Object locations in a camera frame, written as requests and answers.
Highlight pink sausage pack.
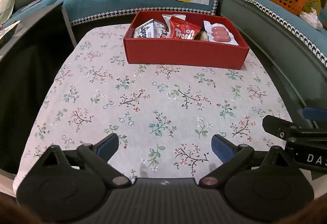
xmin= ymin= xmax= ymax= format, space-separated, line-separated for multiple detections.
xmin=203 ymin=20 xmax=238 ymax=46

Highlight round white rice cake pack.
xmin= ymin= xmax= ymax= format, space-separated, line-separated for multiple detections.
xmin=197 ymin=30 xmax=209 ymax=41

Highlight white Kaprons wafer pack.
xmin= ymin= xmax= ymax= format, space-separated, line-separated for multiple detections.
xmin=134 ymin=19 xmax=157 ymax=39

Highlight white cartoon snack packet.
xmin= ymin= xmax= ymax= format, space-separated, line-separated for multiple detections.
xmin=153 ymin=20 xmax=169 ymax=38

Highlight red Trolli candy bag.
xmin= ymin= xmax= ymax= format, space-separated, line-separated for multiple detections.
xmin=170 ymin=16 xmax=201 ymax=40

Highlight green sofa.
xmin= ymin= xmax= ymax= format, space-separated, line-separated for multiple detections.
xmin=4 ymin=0 xmax=327 ymax=117

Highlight floral tablecloth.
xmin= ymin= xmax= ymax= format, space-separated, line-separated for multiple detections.
xmin=13 ymin=24 xmax=290 ymax=188

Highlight crumpled white tissue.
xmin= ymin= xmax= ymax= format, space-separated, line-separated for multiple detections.
xmin=300 ymin=8 xmax=323 ymax=30

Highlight red cardboard box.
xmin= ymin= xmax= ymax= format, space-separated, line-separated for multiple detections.
xmin=124 ymin=10 xmax=249 ymax=69

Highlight white papers on side table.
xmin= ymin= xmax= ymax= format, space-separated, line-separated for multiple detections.
xmin=0 ymin=20 xmax=20 ymax=48

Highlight white cloth on sofa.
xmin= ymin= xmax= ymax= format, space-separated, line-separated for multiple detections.
xmin=0 ymin=0 xmax=15 ymax=24

